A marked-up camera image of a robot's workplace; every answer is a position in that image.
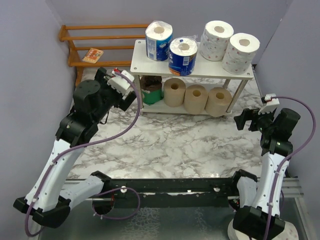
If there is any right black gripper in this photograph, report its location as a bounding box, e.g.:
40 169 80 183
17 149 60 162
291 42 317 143
235 105 277 135

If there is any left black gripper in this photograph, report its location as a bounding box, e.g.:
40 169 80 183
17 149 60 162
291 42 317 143
93 67 138 124

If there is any brown roll green wrapper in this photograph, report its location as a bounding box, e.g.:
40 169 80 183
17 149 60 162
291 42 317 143
140 75 162 105

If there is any tan paper roll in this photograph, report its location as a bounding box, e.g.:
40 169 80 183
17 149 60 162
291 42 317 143
163 78 186 108
183 84 208 115
205 87 232 117

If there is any tan paper roll front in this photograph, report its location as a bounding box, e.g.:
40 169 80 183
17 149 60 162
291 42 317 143
183 84 208 115

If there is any white dotted roll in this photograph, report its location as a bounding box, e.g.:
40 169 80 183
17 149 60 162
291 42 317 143
222 33 260 75
198 20 234 62

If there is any blue roll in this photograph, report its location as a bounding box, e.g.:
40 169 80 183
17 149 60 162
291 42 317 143
145 20 173 61
168 37 198 76

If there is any blue roll front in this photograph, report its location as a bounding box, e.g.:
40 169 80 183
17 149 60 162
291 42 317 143
168 37 198 76

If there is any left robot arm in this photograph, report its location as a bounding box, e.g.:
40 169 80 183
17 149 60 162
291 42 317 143
13 67 139 228

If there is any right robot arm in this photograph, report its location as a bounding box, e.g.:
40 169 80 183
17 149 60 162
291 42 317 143
229 108 301 240

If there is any white two-tier shelf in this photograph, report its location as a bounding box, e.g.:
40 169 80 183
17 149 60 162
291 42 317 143
130 39 254 116

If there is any orange snack packet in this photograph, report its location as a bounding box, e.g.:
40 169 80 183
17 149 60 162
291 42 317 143
82 48 104 64

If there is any orange wooden rack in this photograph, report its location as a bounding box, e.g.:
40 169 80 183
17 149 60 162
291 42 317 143
58 24 148 86

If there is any white roll on floor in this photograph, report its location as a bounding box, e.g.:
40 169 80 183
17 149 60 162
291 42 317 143
227 220 238 240

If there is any dotted roll on floor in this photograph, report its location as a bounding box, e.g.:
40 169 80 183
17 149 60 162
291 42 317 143
278 221 299 240

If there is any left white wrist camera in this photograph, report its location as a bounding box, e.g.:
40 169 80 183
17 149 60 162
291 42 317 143
107 68 135 96

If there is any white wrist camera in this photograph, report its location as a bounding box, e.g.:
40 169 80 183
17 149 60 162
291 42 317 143
258 93 280 115
107 68 135 96

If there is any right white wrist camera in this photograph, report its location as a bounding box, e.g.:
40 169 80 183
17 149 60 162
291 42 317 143
258 93 280 115

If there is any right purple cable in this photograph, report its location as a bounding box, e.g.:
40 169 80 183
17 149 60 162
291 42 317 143
263 95 314 240

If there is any purple cable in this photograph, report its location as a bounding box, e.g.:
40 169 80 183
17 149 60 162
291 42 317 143
263 95 314 240
24 70 145 238

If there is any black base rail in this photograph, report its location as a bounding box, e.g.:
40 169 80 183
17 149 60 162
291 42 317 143
92 171 261 209

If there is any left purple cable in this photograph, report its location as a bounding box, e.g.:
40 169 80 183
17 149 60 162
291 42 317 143
24 70 145 238

